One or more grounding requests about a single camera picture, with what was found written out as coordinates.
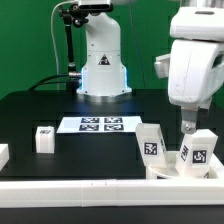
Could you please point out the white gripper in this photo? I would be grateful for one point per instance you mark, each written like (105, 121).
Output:
(195, 71)

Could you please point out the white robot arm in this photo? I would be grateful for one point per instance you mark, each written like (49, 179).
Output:
(103, 75)

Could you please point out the paper sheet with tags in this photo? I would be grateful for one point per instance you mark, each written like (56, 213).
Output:
(98, 124)

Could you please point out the white right fence wall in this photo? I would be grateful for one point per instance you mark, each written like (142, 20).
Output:
(216, 168)

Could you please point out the white fence wall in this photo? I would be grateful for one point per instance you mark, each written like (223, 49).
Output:
(4, 155)
(216, 168)
(14, 194)

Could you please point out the white front fence wall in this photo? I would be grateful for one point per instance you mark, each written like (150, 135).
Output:
(14, 194)

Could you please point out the white camera on mount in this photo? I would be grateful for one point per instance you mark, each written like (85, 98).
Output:
(95, 5)

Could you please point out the white left fence wall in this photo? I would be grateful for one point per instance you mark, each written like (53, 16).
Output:
(4, 155)

